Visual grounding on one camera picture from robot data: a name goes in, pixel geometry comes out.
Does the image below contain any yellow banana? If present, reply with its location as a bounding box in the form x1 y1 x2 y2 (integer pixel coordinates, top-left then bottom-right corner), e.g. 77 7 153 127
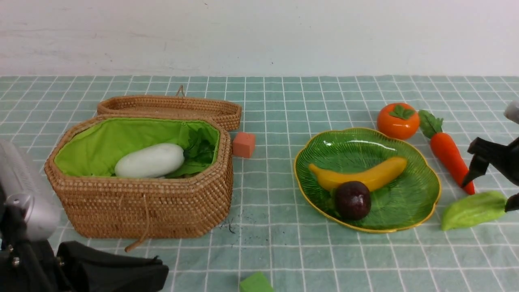
309 157 407 191

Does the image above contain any woven wicker basket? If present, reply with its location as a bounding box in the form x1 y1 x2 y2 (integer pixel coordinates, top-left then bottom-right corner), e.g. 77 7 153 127
44 114 234 239

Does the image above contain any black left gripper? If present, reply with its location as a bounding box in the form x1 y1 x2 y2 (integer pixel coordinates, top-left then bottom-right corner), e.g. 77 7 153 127
0 205 169 292

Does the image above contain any green leaf-shaped glass plate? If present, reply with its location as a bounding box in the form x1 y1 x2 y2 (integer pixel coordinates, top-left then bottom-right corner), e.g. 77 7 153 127
294 127 442 234

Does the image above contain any woven wicker basket lid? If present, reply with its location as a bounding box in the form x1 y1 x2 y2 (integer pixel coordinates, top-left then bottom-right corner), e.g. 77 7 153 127
97 86 242 131

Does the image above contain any white radish with leaves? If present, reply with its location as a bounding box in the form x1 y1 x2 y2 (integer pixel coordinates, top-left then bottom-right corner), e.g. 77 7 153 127
114 123 219 178

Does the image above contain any green checkered tablecloth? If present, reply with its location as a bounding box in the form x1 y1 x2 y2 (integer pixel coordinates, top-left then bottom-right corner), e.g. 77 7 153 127
0 75 518 292

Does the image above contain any orange carrot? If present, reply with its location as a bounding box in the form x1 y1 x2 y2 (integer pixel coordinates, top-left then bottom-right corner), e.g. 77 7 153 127
418 109 475 195

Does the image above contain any dark purple mangosteen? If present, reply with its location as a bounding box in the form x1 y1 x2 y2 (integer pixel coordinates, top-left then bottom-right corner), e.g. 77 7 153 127
334 181 371 221

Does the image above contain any salmon pink foam cube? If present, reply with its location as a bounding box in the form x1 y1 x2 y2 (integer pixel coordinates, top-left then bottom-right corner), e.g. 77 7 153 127
232 132 256 159

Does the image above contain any green foam cube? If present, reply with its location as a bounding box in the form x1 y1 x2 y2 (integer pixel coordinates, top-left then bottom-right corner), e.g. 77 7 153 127
239 272 274 292

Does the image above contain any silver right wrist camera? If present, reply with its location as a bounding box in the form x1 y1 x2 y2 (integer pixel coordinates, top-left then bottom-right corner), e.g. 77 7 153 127
504 100 519 124

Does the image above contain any light green bitter gourd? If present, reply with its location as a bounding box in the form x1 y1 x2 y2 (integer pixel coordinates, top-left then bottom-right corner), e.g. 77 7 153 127
441 191 508 231

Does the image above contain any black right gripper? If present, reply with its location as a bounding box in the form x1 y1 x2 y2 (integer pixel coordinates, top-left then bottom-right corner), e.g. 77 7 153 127
461 137 519 212

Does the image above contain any orange persimmon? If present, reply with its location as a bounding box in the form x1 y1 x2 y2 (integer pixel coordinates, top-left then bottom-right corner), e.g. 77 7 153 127
376 102 420 140

